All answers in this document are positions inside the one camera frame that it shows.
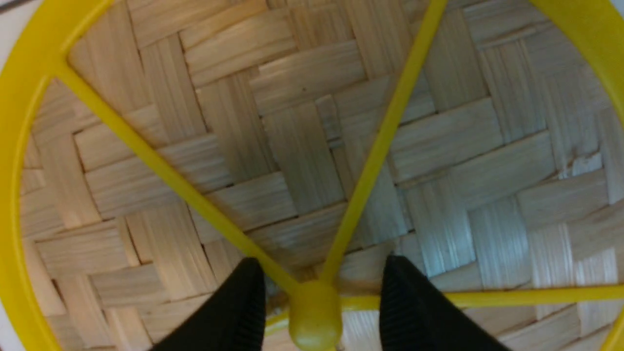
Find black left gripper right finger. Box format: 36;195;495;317
379;255;508;351

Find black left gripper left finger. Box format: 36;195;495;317
151;257;267;351

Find woven bamboo steamer lid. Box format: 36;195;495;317
1;0;623;351

